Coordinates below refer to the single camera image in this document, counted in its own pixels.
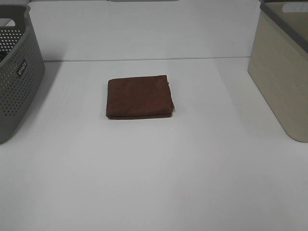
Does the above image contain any grey perforated plastic basket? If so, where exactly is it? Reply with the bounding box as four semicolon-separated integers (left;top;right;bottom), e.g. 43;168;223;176
0;4;45;143

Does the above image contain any beige plastic basket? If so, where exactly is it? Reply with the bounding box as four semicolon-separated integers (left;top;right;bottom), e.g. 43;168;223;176
247;0;308;142

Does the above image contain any brown towel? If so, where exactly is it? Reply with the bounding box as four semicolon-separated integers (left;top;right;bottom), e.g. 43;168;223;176
106;75;174;120

